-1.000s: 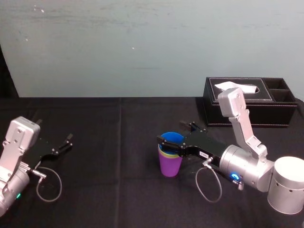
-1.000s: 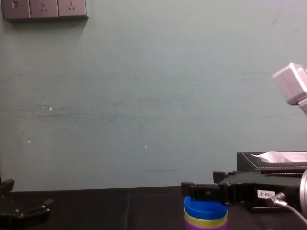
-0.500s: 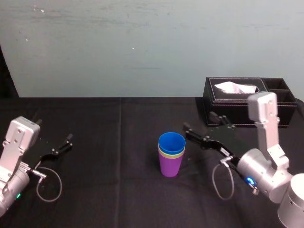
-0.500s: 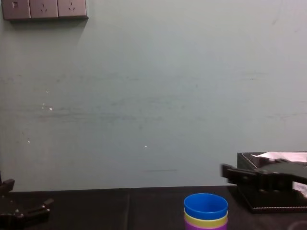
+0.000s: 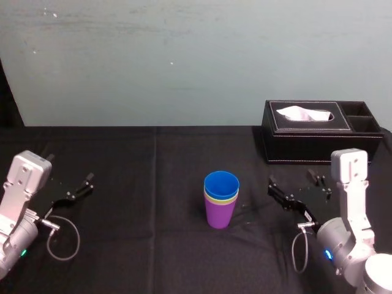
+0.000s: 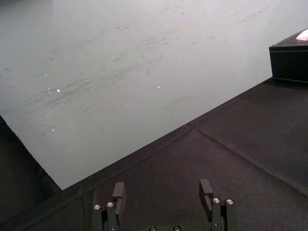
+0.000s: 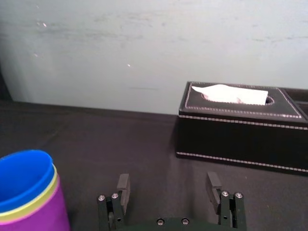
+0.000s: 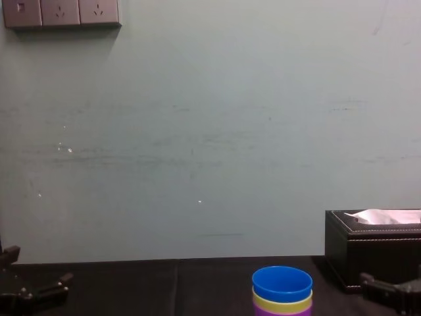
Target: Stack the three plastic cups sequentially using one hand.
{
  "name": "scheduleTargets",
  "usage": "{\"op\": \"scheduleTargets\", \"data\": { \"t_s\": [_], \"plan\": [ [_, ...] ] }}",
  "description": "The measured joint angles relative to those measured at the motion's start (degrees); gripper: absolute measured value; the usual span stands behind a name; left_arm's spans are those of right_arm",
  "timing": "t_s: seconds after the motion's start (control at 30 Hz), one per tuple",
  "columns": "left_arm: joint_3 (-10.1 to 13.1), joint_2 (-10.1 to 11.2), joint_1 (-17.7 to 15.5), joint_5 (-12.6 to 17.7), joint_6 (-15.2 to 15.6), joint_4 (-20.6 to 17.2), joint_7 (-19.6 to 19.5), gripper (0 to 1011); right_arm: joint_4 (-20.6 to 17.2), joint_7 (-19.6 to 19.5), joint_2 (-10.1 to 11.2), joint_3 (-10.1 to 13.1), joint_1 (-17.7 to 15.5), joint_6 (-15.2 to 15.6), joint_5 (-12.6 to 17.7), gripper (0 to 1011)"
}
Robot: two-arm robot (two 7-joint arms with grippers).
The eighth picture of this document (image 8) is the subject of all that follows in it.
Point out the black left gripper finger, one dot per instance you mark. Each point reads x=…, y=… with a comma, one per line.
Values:
x=49, y=289
x=12, y=254

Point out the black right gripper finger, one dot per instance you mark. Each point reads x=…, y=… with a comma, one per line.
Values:
x=399, y=294

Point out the black leather tissue box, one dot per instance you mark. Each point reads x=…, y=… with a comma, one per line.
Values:
x=348, y=256

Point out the white paper tissue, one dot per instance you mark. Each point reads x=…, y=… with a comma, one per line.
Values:
x=381, y=217

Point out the black table cloth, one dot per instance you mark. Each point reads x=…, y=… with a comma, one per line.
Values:
x=164, y=289

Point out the blue plastic cup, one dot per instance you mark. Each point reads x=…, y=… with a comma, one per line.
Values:
x=282, y=283

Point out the purple plastic cup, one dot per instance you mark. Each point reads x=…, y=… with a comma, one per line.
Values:
x=279, y=312

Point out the yellow plastic cup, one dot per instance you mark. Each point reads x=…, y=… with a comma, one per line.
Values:
x=263, y=300

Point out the grey wall switch plate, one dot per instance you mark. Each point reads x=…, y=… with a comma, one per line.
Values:
x=22, y=11

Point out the grey wall socket plate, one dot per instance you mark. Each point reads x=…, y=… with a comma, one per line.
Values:
x=98, y=10
x=60, y=11

